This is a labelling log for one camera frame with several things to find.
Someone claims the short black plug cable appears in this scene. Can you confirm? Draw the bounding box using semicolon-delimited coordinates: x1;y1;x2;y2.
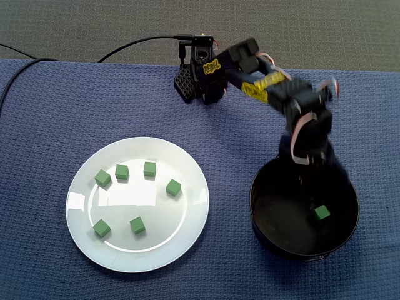
177;42;188;65

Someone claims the white round plate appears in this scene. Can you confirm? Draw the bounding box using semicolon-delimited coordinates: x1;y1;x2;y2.
65;136;210;274

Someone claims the blue woven table cloth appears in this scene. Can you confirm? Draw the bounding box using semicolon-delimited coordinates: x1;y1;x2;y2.
0;58;400;300

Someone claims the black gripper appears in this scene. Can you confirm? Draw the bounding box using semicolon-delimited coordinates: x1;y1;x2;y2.
279;102;351;201

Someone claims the thick black cable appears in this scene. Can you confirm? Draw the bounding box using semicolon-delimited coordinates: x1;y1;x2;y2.
0;34;193;109

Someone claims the thin black cable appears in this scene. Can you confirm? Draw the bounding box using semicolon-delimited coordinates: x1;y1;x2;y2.
0;42;38;60

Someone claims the black metal bucket container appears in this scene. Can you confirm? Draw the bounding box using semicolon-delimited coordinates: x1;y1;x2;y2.
249;150;361;262

